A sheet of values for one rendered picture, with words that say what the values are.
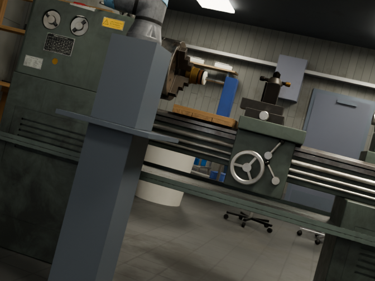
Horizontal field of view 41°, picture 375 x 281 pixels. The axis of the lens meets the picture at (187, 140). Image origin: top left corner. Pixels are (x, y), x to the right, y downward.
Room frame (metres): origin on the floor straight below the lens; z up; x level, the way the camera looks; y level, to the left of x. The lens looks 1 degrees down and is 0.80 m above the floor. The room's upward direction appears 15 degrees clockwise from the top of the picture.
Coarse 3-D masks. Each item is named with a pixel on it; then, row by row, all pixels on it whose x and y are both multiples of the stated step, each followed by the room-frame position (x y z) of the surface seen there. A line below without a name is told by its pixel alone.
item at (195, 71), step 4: (192, 68) 2.58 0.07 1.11; (196, 68) 2.59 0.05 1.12; (188, 72) 2.59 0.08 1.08; (192, 72) 2.57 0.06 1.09; (196, 72) 2.57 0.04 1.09; (200, 72) 2.57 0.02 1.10; (188, 76) 2.59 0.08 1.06; (192, 76) 2.57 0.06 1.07; (196, 76) 2.57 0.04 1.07; (200, 76) 2.57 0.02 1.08; (192, 80) 2.58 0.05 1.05; (196, 80) 2.58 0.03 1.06; (200, 80) 2.57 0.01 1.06; (200, 84) 2.60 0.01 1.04
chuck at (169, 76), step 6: (162, 42) 2.53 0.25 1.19; (168, 42) 2.54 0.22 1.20; (174, 42) 2.56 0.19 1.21; (180, 42) 2.56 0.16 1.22; (168, 48) 2.51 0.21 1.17; (174, 48) 2.51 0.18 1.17; (174, 54) 2.49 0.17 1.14; (174, 60) 2.53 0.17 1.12; (174, 66) 2.55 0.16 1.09; (168, 72) 2.48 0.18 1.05; (174, 72) 2.58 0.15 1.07; (168, 78) 2.49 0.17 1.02; (168, 84) 2.52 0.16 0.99; (162, 90) 2.53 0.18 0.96; (168, 90) 2.55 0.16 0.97; (162, 96) 2.60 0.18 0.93
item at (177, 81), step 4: (176, 76) 2.60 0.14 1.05; (180, 76) 2.59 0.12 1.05; (172, 80) 2.59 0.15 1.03; (176, 80) 2.59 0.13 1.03; (180, 80) 2.58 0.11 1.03; (184, 80) 2.58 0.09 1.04; (188, 80) 2.58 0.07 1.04; (172, 84) 2.58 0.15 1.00; (176, 84) 2.58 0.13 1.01; (180, 84) 2.58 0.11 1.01; (184, 84) 2.60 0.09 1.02; (188, 84) 2.60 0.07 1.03; (172, 88) 2.57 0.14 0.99; (176, 88) 2.57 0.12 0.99; (180, 88) 2.58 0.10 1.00; (168, 92) 2.57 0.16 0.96; (172, 92) 2.56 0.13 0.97; (176, 92) 2.56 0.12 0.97; (164, 96) 2.59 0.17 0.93; (168, 96) 2.59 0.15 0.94; (176, 96) 2.59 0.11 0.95
